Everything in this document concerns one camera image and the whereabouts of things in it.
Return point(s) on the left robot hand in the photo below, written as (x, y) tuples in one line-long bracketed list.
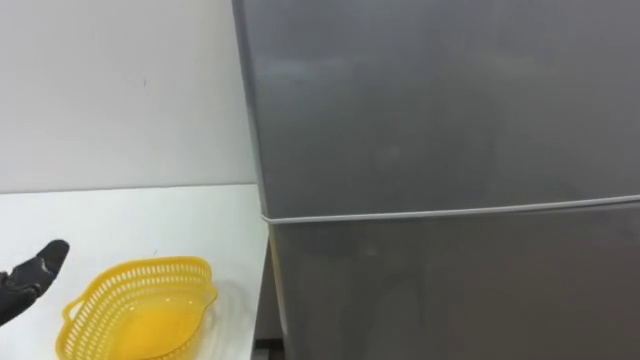
[(30, 282)]

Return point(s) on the white table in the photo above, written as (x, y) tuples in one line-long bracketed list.
[(150, 220)]

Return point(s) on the yellow plastic basket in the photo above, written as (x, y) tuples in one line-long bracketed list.
[(145, 310)]

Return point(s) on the grey fridge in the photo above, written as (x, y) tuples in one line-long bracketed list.
[(440, 150)]

